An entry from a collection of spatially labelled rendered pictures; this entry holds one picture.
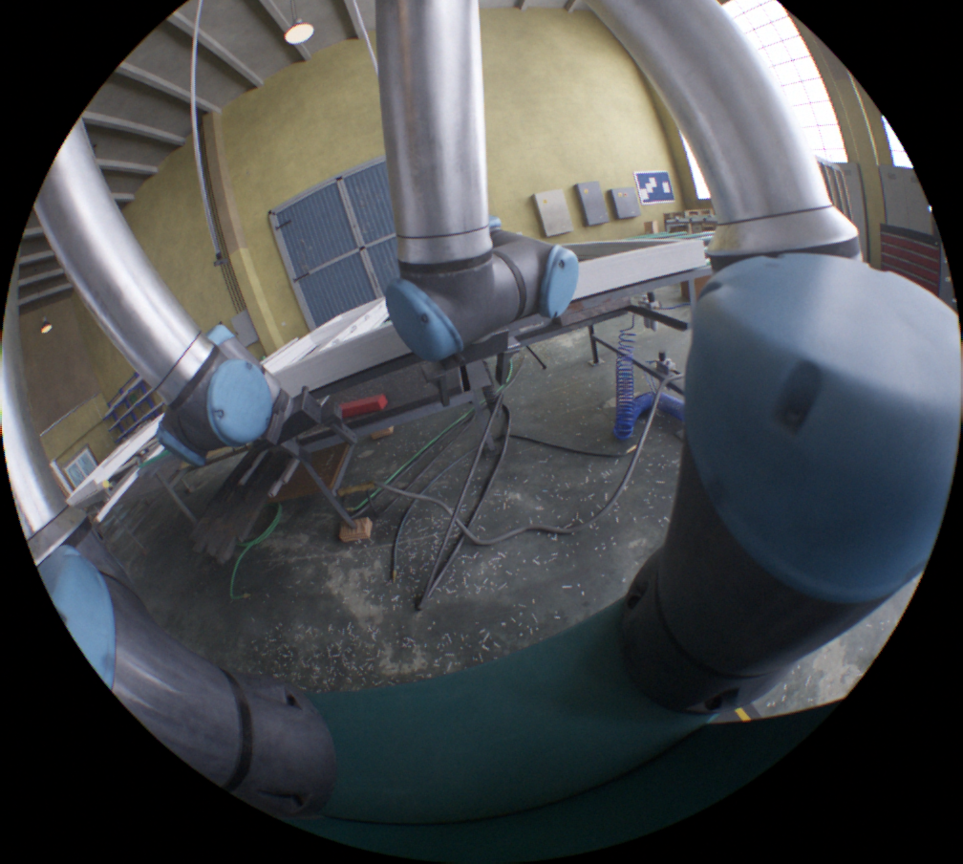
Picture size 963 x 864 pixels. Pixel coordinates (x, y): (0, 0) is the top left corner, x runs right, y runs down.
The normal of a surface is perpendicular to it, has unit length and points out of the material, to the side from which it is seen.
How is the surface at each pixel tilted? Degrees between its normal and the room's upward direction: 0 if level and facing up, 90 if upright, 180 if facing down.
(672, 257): 90
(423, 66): 106
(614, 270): 90
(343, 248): 90
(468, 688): 0
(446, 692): 0
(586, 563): 0
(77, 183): 93
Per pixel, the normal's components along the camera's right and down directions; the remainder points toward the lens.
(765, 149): -0.64, 0.47
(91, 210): 0.94, -0.15
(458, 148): 0.45, 0.57
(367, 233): 0.12, 0.39
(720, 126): -0.88, 0.44
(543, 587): -0.29, -0.87
